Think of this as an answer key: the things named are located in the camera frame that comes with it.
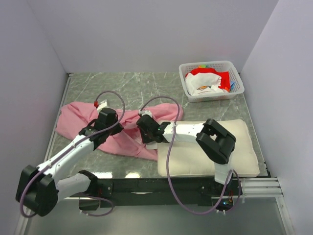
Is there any pink pillowcase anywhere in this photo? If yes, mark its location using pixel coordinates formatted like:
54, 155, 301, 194
55, 101, 183, 161

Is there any cream pillow with bear print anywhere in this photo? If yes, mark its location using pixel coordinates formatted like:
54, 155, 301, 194
154, 119, 260, 178

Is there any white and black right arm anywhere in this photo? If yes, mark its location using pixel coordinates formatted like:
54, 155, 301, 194
136, 115, 236, 195

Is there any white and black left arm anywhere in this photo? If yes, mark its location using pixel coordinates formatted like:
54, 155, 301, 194
16, 108, 124, 218

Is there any white and red printed cloth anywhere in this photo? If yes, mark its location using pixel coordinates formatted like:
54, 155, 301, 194
185, 65, 234, 96

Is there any white plastic mesh basket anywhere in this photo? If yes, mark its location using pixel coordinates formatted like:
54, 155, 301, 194
179, 61, 245, 103

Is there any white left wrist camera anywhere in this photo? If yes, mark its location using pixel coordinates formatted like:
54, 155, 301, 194
94, 99, 108, 113

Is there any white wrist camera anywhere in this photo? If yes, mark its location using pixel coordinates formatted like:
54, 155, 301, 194
94, 99, 108, 113
138, 110, 153, 118

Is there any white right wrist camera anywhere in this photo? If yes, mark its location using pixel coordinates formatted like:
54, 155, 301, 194
138, 110, 153, 118

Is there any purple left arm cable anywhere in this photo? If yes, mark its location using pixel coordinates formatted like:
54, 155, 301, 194
19, 91, 127, 218

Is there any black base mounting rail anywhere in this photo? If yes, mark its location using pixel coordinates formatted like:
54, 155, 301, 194
68, 177, 243, 212

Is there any aluminium extrusion rail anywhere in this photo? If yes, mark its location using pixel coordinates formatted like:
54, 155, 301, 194
241, 178, 283, 198

